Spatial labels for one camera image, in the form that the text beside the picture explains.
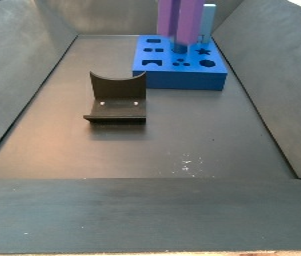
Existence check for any purple double-square block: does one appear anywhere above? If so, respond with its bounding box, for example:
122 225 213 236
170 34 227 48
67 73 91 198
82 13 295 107
156 0 205 45

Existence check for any light blue double-leg block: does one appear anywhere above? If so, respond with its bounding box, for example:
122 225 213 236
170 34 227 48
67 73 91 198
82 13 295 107
199 4 217 43

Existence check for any blue shape-sorter board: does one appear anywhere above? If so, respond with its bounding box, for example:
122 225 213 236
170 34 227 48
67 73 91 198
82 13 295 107
131 35 227 91

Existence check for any dark blue cylinder peg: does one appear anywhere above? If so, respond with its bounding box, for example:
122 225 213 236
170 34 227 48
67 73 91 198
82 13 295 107
171 42 187 54

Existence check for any black curved stand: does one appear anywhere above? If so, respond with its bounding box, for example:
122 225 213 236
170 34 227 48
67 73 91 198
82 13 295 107
83 73 146 123

